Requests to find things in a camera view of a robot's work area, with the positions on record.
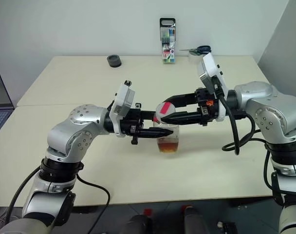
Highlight black round holder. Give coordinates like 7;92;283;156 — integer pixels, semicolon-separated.
107;55;122;69

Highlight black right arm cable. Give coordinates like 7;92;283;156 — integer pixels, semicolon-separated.
212;79;284;206

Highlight marker pen pack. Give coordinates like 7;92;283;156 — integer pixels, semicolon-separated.
159;17;177;65

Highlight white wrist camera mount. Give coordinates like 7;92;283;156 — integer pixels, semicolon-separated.
197;53;228;122
108;79;137;137

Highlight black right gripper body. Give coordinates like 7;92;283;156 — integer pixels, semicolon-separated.
193;86;221;127

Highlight glass of amber liquid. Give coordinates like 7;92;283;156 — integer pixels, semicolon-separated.
152;121;181;155

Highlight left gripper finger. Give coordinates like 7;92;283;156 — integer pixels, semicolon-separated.
137;128;174;138
140;111;157;121

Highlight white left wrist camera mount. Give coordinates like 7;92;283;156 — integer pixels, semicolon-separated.
108;79;137;137

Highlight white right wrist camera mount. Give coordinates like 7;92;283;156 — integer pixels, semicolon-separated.
197;53;228;122

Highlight blue handled scissors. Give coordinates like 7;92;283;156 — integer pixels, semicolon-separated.
179;45;212;55

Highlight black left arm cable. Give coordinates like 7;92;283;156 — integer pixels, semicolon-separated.
4;165;111;226

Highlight white cap with pink tape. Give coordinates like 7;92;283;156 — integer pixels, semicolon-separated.
154;102;178;125

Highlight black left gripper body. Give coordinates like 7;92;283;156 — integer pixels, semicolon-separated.
119;103;146;146

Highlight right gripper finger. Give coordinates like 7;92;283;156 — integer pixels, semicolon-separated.
160;111;203;125
162;93;198;108

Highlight dark rounded shape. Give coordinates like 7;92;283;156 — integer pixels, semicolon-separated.
123;209;155;234
181;205;208;234

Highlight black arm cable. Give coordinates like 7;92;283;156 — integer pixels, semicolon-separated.
4;165;111;226
212;79;284;206

